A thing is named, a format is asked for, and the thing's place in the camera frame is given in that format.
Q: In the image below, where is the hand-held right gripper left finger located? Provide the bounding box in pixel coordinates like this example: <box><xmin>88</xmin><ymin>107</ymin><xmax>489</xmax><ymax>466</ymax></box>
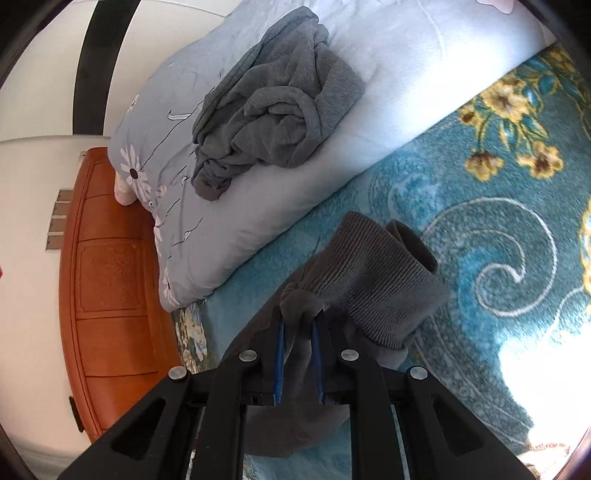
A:
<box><xmin>57</xmin><ymin>310</ymin><xmax>288</xmax><ymax>480</ymax></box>

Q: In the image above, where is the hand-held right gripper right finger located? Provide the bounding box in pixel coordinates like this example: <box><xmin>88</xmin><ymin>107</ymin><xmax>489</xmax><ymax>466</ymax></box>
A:
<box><xmin>310</xmin><ymin>310</ymin><xmax>536</xmax><ymax>480</ymax></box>

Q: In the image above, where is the teal floral blanket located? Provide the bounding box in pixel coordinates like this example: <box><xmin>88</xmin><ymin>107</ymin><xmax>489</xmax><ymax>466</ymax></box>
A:
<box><xmin>172</xmin><ymin>44</ymin><xmax>591</xmax><ymax>480</ymax></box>

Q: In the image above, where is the grey ribbed-cuff sweater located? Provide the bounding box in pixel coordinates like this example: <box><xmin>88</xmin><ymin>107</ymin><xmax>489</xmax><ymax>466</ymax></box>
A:
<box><xmin>221</xmin><ymin>211</ymin><xmax>451</xmax><ymax>459</ymax></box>

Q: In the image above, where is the light blue floral pillow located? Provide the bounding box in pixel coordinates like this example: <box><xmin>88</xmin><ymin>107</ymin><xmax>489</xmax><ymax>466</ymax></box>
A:
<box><xmin>107</xmin><ymin>0</ymin><xmax>555</xmax><ymax>312</ymax></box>

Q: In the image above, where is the wall switch panel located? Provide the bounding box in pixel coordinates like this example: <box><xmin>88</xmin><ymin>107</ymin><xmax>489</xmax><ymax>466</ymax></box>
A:
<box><xmin>45</xmin><ymin>188</ymin><xmax>74</xmax><ymax>252</ymax></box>

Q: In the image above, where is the pink pillow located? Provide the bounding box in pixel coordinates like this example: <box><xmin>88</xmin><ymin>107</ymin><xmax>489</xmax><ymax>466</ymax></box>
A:
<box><xmin>113</xmin><ymin>171</ymin><xmax>137</xmax><ymax>206</ymax></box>

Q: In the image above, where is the wooden headboard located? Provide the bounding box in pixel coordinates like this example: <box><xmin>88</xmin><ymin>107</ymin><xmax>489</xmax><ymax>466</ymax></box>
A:
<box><xmin>58</xmin><ymin>147</ymin><xmax>183</xmax><ymax>439</ymax></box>

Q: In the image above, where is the crumpled grey sweater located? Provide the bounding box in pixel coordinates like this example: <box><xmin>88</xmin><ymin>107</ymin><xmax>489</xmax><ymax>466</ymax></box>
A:
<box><xmin>191</xmin><ymin>6</ymin><xmax>365</xmax><ymax>202</ymax></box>

